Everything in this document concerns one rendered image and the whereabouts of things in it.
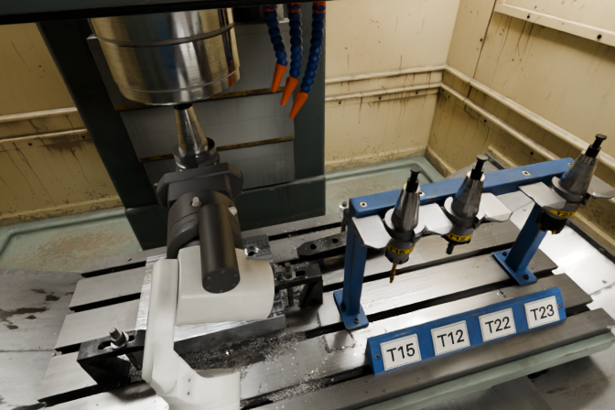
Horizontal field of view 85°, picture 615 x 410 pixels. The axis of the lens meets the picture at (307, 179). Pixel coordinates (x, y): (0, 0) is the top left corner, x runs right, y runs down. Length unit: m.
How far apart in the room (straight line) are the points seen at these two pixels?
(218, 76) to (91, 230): 1.37
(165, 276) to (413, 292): 0.65
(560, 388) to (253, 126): 1.02
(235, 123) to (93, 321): 0.60
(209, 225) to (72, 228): 1.45
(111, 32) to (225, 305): 0.30
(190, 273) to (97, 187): 1.35
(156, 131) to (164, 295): 0.73
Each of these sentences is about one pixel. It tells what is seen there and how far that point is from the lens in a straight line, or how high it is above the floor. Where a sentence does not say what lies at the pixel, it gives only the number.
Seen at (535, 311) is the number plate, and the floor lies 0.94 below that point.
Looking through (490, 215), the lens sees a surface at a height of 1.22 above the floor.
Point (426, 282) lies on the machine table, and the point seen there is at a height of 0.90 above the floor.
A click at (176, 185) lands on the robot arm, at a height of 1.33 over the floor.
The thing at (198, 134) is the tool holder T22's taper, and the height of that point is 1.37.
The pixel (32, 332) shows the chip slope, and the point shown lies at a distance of 1.34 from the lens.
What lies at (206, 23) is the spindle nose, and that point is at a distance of 0.41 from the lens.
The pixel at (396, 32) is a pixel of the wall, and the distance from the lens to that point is 1.51.
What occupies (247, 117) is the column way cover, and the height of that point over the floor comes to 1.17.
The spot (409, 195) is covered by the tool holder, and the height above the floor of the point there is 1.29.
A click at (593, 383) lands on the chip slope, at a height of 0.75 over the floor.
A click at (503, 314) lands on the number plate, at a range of 0.86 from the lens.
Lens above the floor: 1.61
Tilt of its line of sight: 38 degrees down
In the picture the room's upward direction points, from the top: 2 degrees counter-clockwise
